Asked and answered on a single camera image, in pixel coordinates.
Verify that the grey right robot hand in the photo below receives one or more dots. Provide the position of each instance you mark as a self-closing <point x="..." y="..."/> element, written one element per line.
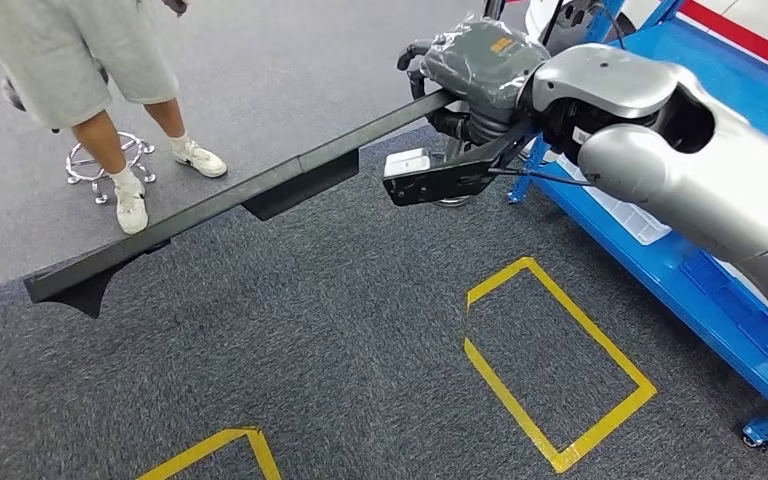
<point x="483" y="63"/>

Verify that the long black plastic part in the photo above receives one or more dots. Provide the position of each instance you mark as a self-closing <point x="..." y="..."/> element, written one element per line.
<point x="225" y="202"/>

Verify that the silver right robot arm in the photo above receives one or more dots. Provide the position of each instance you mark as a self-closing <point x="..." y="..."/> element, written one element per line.
<point x="689" y="172"/>

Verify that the blue metal shelf rack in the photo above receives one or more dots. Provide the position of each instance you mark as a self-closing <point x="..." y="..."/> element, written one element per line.
<point x="708" y="291"/>

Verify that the red barrier belt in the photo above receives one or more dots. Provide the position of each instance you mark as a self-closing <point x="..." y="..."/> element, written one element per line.
<point x="748" y="40"/>

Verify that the blue plastic crate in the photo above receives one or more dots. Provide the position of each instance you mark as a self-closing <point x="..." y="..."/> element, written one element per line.
<point x="722" y="298"/>

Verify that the yellow floor tape square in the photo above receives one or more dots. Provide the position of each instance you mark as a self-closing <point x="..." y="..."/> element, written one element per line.
<point x="622" y="404"/>
<point x="192" y="457"/>

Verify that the person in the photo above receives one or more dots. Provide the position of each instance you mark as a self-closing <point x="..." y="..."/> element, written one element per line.
<point x="59" y="60"/>

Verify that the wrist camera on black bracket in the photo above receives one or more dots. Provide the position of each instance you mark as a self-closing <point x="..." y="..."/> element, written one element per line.
<point x="437" y="182"/>

